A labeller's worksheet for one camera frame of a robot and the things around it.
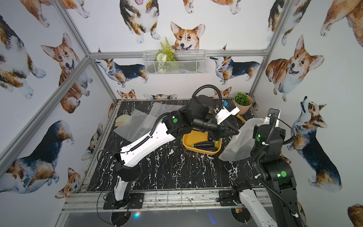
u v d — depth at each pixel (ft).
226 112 1.60
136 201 2.41
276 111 1.50
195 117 1.51
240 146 2.21
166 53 2.68
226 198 2.40
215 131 1.70
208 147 2.94
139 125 3.39
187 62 3.03
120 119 3.53
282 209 1.21
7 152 1.61
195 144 2.97
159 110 3.74
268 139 1.23
